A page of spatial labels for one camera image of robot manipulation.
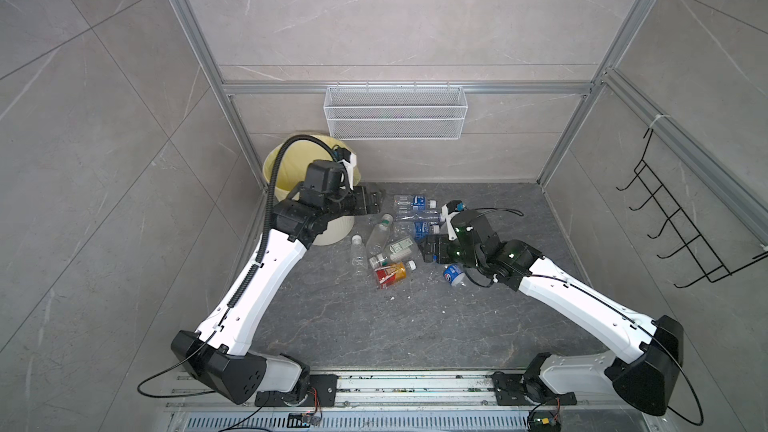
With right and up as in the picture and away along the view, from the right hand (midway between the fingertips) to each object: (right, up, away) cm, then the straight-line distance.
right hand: (431, 240), depth 77 cm
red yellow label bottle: (-11, -12, +11) cm, 20 cm away
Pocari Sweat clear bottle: (-2, +1, +22) cm, 22 cm away
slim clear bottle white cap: (-21, -8, +19) cm, 30 cm away
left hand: (-16, +14, -6) cm, 22 cm away
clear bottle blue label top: (-2, +10, +31) cm, 32 cm away
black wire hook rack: (+57, +5, -8) cm, 58 cm away
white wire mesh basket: (-9, +41, +24) cm, 48 cm away
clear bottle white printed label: (-9, -6, +16) cm, 19 cm away
